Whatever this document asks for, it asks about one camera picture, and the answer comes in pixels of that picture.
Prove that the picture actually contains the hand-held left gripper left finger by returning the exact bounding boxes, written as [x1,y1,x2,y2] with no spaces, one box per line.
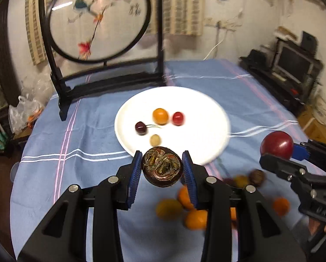
[17,150,143,262]

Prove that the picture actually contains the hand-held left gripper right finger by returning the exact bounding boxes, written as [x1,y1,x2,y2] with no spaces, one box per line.
[181,150,308,262]

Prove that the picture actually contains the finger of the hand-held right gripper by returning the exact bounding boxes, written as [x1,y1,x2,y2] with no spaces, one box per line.
[292,139,326,170]
[259,154,320,197]

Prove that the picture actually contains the red plum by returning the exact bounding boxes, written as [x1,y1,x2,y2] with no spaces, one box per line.
[260,131,294,160]

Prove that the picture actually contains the small yellow green fruit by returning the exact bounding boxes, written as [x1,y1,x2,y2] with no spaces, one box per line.
[234,175,250,189]

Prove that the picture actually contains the white oval plate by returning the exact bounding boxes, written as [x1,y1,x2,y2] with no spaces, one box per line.
[114,86,231,166]

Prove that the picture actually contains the small orange kumquat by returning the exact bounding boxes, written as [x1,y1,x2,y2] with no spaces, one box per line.
[153,108,169,124]
[156,199,183,221]

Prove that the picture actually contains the dark red cherry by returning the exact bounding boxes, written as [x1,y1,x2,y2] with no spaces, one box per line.
[135,121,162,136]

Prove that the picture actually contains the red cherry tomato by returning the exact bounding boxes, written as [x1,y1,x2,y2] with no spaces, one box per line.
[172,111,185,126]

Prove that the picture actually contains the blue striped tablecloth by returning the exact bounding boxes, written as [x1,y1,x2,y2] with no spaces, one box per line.
[10,59,326,262]

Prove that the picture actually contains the dark cabinet with monitor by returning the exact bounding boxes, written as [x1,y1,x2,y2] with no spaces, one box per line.
[239,49,308,112]

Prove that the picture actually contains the dark monitor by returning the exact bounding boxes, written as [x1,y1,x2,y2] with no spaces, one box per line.
[273,38,323,84]

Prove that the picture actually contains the round embroidered screen black stand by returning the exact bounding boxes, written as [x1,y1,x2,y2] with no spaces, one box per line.
[39,0,165,122]

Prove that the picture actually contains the black box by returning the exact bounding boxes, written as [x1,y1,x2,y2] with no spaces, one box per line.
[301,31,317,55]

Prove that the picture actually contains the white plastic bag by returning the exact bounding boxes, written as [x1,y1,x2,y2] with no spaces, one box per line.
[9,95,45,135]

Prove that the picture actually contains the striped bamboo blind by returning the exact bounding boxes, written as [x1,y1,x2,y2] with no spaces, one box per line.
[25,0,206,66]

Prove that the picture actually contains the dark wooden glass cabinet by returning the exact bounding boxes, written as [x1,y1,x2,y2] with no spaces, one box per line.
[0,0,19,107]

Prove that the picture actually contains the white cable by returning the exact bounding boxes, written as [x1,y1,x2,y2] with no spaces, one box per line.
[202,29,229,60]

